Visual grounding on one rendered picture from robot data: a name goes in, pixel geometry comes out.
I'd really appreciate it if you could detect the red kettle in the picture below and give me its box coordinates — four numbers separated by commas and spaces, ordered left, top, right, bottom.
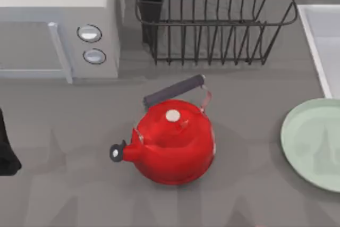
109, 74, 215, 186

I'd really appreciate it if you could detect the small microwave knob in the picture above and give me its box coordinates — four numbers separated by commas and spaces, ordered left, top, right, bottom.
82, 48, 107, 65

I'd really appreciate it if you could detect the large microwave knob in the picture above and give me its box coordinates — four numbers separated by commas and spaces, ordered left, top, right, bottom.
76, 23, 103, 44

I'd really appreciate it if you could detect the pale green plate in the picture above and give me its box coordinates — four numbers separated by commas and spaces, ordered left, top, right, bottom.
280, 98, 340, 193

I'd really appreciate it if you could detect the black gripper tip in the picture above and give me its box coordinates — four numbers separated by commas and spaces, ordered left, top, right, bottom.
0, 107, 22, 176

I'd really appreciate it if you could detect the black wire dish rack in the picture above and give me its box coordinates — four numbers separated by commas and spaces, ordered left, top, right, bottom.
134, 0, 299, 66

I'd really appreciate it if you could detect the microwave door handle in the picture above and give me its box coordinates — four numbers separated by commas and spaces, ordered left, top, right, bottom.
47, 21, 73, 84

